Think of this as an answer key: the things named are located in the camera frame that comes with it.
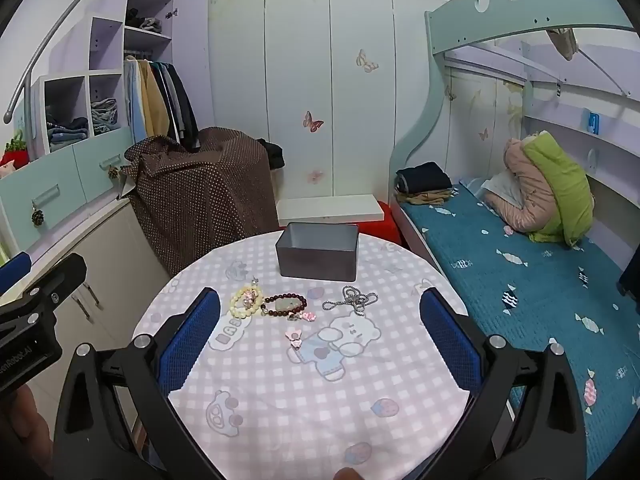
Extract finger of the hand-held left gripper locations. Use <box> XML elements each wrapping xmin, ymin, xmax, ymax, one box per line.
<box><xmin>0</xmin><ymin>253</ymin><xmax>88</xmax><ymax>322</ymax></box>
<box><xmin>0</xmin><ymin>251</ymin><xmax>32</xmax><ymax>297</ymax></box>

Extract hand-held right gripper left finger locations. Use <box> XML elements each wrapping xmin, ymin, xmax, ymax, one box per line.
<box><xmin>52</xmin><ymin>287</ymin><xmax>221</xmax><ymax>480</ymax></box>

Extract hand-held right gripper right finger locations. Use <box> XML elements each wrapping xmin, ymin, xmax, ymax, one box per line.
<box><xmin>420</xmin><ymin>287</ymin><xmax>588</xmax><ymax>480</ymax></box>

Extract cream bead bracelet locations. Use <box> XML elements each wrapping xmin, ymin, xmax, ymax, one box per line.
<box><xmin>229</xmin><ymin>284</ymin><xmax>266</xmax><ymax>319</ymax></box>

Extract dark red bead bracelet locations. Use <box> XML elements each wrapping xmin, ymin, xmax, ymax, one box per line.
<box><xmin>260</xmin><ymin>292</ymin><xmax>308</xmax><ymax>320</ymax></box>

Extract silver chain necklace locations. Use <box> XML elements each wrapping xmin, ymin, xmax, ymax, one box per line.
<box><xmin>322</xmin><ymin>286</ymin><xmax>377</xmax><ymax>316</ymax></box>

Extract grey metal box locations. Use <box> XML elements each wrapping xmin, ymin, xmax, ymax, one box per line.
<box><xmin>275</xmin><ymin>222</ymin><xmax>361</xmax><ymax>282</ymax></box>

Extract beige cabinet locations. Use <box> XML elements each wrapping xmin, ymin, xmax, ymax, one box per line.
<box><xmin>0</xmin><ymin>199</ymin><xmax>173</xmax><ymax>391</ymax></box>

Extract blue printed bed sheet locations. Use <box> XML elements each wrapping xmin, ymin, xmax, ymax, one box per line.
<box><xmin>400</xmin><ymin>177</ymin><xmax>640</xmax><ymax>480</ymax></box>

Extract teal drawers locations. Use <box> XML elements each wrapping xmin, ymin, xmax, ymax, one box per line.
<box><xmin>0</xmin><ymin>127</ymin><xmax>133</xmax><ymax>261</ymax></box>

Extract red and green toy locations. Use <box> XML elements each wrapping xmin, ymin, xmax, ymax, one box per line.
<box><xmin>0</xmin><ymin>130</ymin><xmax>29</xmax><ymax>172</ymax></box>

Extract red stool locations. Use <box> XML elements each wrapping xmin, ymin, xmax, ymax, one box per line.
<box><xmin>357</xmin><ymin>200</ymin><xmax>401</xmax><ymax>247</ymax></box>

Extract pink checked tablecloth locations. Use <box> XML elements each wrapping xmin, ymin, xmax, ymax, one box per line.
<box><xmin>131</xmin><ymin>230</ymin><xmax>476</xmax><ymax>480</ymax></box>

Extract brown polka-dot cloth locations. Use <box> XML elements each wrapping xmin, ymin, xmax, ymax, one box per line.
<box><xmin>122</xmin><ymin>126</ymin><xmax>278</xmax><ymax>278</ymax></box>

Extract folded jeans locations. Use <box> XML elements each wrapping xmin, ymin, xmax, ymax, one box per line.
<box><xmin>46</xmin><ymin>115</ymin><xmax>90</xmax><ymax>151</ymax></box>

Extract folded beige cloth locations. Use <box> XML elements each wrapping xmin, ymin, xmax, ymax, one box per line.
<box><xmin>395</xmin><ymin>187</ymin><xmax>458</xmax><ymax>207</ymax></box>

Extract white cloth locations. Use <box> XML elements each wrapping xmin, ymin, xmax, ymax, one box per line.
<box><xmin>480</xmin><ymin>170</ymin><xmax>526</xmax><ymax>207</ymax></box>

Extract folded light blue cloth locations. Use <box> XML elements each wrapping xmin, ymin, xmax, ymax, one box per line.
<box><xmin>90</xmin><ymin>99</ymin><xmax>119</xmax><ymax>136</ymax></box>

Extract folded dark clothes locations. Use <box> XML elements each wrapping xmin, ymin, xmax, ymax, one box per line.
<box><xmin>396</xmin><ymin>162</ymin><xmax>453</xmax><ymax>193</ymax></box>

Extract white board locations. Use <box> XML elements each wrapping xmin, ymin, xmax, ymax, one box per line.
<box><xmin>276</xmin><ymin>194</ymin><xmax>386</xmax><ymax>226</ymax></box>

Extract green jacket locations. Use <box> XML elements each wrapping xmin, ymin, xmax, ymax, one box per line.
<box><xmin>522</xmin><ymin>131</ymin><xmax>595</xmax><ymax>247</ymax></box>

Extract black garment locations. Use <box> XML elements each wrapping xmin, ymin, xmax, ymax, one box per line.
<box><xmin>255</xmin><ymin>138</ymin><xmax>286</xmax><ymax>171</ymax></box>

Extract hanging clothes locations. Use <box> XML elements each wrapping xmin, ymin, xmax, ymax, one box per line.
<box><xmin>124</xmin><ymin>57</ymin><xmax>201</xmax><ymax>153</ymax></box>

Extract lavender shelf unit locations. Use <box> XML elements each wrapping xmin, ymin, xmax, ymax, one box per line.
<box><xmin>12</xmin><ymin>0</ymin><xmax>211</xmax><ymax>161</ymax></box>

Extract metal handrail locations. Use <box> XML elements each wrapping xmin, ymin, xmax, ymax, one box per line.
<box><xmin>2</xmin><ymin>0</ymin><xmax>183</xmax><ymax>126</ymax></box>

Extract dark folded items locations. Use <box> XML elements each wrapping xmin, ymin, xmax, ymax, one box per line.
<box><xmin>125</xmin><ymin>7</ymin><xmax>163</xmax><ymax>31</ymax></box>

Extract white wardrobe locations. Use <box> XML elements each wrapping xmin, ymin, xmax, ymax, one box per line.
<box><xmin>207</xmin><ymin>0</ymin><xmax>451</xmax><ymax>202</ymax></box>

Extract beige hanging cloth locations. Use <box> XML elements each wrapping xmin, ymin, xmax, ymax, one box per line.
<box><xmin>545</xmin><ymin>27</ymin><xmax>581</xmax><ymax>61</ymax></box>

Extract teal bunk bed frame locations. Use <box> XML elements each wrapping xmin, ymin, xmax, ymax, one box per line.
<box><xmin>392</xmin><ymin>0</ymin><xmax>640</xmax><ymax>247</ymax></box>

